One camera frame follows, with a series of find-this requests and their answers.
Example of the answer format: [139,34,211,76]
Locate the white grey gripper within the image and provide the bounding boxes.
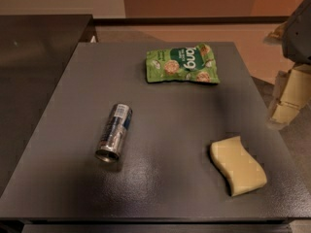
[263,0,311,130]

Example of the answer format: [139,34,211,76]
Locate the silver blue redbull can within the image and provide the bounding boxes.
[95,103,132,163]

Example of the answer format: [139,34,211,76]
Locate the green snack bag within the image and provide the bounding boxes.
[146,43,220,84]

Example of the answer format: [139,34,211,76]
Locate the yellow sponge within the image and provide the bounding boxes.
[210,136,267,196]

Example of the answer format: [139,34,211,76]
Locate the dark side table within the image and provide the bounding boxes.
[0,15,97,195]

